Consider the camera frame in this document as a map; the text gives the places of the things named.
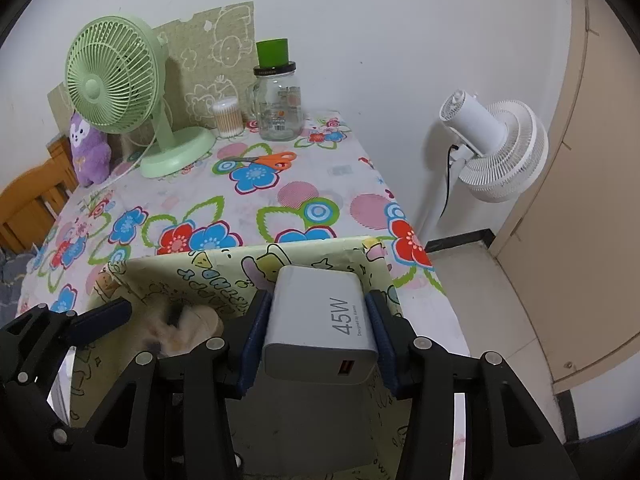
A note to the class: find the green desk fan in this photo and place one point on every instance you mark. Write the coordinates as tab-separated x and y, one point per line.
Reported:
112	80

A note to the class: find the beige cartoon-print cardboard sheet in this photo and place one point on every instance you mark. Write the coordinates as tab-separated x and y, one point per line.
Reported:
220	45

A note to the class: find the clear cotton swab container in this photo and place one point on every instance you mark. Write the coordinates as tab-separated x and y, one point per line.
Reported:
228	119

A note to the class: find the blue-grey bedding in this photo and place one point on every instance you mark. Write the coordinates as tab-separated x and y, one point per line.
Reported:
12	280

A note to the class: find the purple plush toy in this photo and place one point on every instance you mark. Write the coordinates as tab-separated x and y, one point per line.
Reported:
90	155

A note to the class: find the glass jar with black lid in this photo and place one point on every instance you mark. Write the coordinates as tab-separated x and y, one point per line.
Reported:
277	110

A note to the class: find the white standing fan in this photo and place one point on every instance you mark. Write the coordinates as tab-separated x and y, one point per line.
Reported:
475	120

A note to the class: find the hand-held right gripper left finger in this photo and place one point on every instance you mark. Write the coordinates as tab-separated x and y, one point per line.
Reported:
252	345

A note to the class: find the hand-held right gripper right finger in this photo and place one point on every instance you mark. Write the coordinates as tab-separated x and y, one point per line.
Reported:
382	350

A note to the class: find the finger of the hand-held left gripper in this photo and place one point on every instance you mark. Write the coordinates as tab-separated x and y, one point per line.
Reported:
42	417
102	317

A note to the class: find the green plastic cup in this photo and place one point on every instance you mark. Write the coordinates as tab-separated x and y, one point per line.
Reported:
272	52

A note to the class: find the orange wooden furniture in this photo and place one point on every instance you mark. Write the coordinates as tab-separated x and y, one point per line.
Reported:
30	195

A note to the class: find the white charger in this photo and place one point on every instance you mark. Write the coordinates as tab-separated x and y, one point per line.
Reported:
315	330

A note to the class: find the floral tablecloth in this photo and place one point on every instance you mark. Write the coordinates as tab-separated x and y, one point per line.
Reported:
150	180

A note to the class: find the tan rounded item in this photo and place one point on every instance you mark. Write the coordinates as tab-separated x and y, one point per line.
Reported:
197	322

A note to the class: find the beige wooden door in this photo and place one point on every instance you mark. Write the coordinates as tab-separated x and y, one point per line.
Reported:
575	210

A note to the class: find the yellow cartoon-print storage box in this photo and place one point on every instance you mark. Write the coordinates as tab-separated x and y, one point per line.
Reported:
330	252

